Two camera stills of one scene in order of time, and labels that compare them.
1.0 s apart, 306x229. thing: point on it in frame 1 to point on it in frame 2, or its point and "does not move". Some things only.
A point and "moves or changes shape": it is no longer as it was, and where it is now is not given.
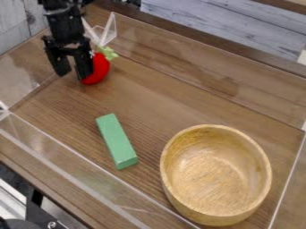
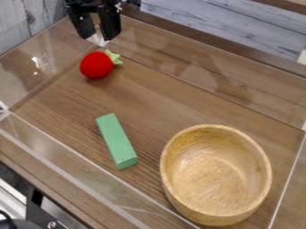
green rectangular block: [117, 141] does not move
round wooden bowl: [215, 175] does not move
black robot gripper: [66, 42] to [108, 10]
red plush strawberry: [100, 69] moves or changes shape
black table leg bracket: [36, 214] does not move
